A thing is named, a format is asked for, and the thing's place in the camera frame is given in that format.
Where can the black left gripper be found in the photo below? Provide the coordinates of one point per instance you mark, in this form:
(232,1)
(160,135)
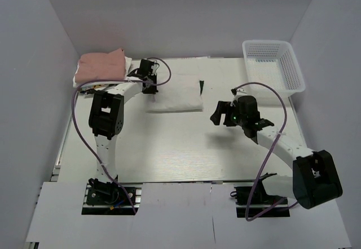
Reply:
(153,89)

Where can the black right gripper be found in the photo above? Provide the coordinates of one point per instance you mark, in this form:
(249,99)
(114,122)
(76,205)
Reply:
(224,108)

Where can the white and green t-shirt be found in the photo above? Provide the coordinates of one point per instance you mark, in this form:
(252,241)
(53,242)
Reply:
(183,93)

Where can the pink t-shirt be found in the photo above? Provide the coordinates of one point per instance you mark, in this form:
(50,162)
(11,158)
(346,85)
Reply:
(101,66)

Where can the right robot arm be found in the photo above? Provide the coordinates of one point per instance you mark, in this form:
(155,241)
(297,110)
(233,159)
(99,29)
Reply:
(314,179)

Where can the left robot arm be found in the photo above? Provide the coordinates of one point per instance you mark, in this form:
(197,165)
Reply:
(107,120)

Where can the white folded t-shirt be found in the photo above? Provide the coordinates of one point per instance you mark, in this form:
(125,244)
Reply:
(127,67)

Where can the printed folded t-shirt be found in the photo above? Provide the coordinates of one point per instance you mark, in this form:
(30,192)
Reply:
(91,89)

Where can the white plastic basket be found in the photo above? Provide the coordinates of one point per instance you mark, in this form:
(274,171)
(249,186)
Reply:
(273,63)

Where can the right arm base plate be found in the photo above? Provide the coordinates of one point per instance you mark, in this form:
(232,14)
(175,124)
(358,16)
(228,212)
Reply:
(260,201)

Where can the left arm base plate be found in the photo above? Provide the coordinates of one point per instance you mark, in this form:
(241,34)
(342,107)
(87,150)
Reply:
(100,204)

